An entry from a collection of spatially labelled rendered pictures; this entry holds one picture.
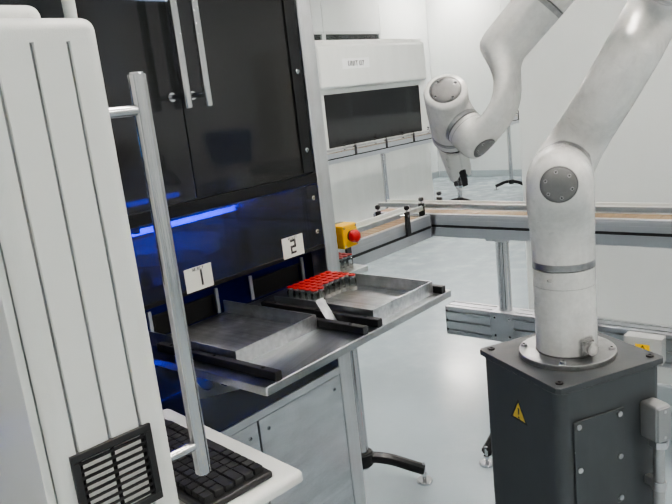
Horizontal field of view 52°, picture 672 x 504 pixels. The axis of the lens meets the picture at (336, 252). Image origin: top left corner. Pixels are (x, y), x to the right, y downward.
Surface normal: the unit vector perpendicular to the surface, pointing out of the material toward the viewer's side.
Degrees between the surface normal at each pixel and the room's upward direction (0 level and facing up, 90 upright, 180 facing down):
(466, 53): 90
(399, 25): 90
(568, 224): 125
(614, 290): 90
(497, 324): 90
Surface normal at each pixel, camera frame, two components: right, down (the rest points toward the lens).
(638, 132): -0.64, 0.24
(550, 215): -0.27, 0.79
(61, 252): 0.69, 0.08
